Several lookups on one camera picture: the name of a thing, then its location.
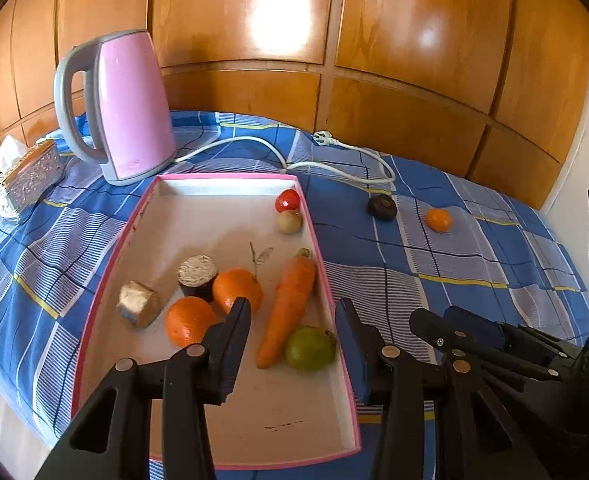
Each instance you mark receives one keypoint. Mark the pink electric kettle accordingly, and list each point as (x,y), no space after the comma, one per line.
(129,110)

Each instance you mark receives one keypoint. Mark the pink cardboard box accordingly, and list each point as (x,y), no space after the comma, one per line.
(254,410)

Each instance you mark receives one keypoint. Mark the blue plaid blanket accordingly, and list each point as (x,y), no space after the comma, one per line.
(449,270)

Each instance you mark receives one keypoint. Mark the tan round fruit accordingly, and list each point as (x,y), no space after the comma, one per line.
(289,221)

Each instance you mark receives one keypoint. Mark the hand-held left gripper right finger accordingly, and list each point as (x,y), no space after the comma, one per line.
(348,347)

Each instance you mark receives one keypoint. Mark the red tomato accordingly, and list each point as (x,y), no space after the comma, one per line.
(287,199)

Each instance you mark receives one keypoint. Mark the small mandarin orange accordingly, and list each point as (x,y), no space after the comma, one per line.
(438,220)

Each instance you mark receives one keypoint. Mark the dry twig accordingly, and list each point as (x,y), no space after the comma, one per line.
(262,257)

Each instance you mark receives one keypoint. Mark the dark brown round fruit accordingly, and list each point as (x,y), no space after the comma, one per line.
(382,207)

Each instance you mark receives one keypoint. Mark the dark cylindrical food piece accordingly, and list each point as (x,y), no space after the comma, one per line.
(197,272)

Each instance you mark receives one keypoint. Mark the carrot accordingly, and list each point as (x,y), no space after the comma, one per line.
(287,305)

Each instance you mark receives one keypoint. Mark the beige cube food piece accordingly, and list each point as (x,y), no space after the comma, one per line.
(137,305)

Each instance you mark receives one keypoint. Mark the green pear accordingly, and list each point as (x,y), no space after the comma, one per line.
(309,350)

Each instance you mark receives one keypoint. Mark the wooden wardrobe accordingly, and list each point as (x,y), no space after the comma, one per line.
(324,20)

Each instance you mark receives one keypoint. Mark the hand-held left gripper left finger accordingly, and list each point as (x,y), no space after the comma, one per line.
(232,340)

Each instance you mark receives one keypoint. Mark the silver embossed tissue box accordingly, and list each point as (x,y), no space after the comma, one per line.
(32,180)

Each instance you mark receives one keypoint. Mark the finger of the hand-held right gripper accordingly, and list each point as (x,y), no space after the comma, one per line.
(432,325)
(479,327)

